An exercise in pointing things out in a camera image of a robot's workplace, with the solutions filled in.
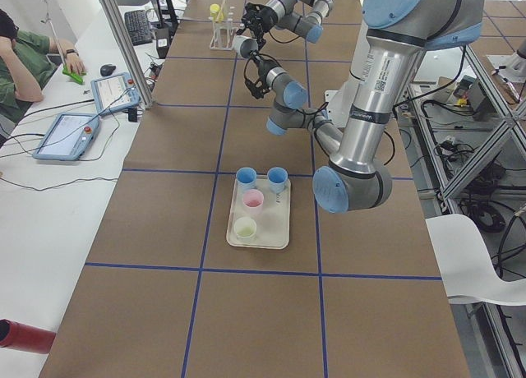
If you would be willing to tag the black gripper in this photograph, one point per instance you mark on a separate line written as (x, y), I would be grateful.
(260, 71)
(261, 14)

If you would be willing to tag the grey plastic cup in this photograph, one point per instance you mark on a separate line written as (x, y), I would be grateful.
(245, 46)

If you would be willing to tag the yellow plastic cup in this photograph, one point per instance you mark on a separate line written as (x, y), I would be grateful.
(216, 13)

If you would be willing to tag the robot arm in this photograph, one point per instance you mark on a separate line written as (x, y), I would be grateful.
(399, 33)
(304, 18)

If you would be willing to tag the blue cup front row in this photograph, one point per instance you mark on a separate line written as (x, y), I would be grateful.
(246, 178)

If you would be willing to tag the blue cup near rack side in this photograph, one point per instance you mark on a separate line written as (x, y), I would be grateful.
(277, 178)

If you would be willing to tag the pink plastic cup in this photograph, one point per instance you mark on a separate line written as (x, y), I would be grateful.
(252, 202)

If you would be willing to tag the pale green plastic cup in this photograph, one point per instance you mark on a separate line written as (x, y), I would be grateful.
(244, 229)

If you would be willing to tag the black label box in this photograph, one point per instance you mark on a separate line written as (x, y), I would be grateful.
(162, 42)

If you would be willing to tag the black keyboard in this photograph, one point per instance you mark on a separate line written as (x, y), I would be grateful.
(138, 27)

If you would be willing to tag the black usb hub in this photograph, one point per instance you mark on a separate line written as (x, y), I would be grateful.
(132, 115)

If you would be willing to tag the cream plastic tray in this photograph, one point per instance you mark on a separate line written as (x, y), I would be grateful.
(272, 223)

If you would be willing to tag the teach pendant far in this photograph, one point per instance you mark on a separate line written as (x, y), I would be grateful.
(114, 93)

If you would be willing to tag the teach pendant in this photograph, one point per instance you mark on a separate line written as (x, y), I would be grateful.
(68, 137)
(114, 93)

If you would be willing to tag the black computer mouse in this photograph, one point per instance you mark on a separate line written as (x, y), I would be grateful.
(107, 70)

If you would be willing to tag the teach pendant near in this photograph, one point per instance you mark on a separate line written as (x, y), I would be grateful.
(68, 137)

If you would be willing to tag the telescopic metal pointer rod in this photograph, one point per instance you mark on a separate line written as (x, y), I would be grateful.
(48, 21)

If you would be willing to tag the person in green shirt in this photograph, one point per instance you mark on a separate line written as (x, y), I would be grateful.
(25, 68)

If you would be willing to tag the white chair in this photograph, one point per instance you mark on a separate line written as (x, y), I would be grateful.
(465, 264)

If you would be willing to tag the red water bottle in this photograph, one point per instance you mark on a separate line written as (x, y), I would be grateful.
(26, 338)

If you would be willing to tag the white wire cup rack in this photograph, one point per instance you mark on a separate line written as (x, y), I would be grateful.
(223, 32)

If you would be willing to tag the aluminium frame post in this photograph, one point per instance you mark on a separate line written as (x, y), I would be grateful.
(127, 50)

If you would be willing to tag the green handled tool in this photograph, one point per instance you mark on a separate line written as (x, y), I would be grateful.
(74, 76)

